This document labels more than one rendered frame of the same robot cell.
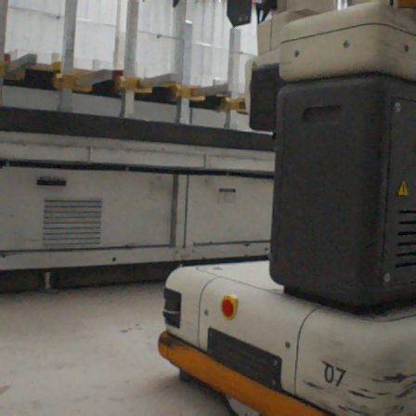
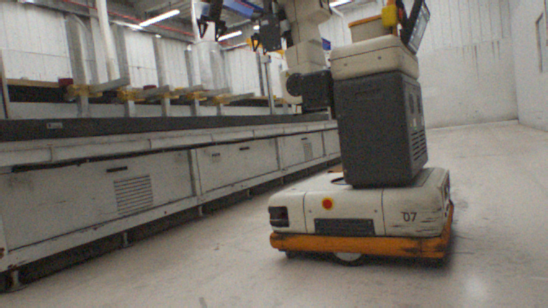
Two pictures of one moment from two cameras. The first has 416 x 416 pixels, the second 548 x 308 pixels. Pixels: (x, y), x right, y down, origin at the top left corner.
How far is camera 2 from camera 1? 66 cm
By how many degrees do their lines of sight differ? 25
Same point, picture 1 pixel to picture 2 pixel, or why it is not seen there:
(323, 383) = (404, 222)
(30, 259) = (113, 226)
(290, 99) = (345, 89)
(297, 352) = (382, 213)
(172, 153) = (194, 135)
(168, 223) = (189, 182)
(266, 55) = (296, 67)
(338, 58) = (374, 65)
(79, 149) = (143, 142)
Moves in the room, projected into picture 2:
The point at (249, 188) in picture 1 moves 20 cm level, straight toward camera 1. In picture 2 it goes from (226, 151) to (232, 151)
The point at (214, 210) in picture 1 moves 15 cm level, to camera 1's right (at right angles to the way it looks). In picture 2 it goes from (211, 168) to (230, 165)
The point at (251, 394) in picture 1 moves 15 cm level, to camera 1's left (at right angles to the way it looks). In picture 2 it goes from (355, 244) to (320, 255)
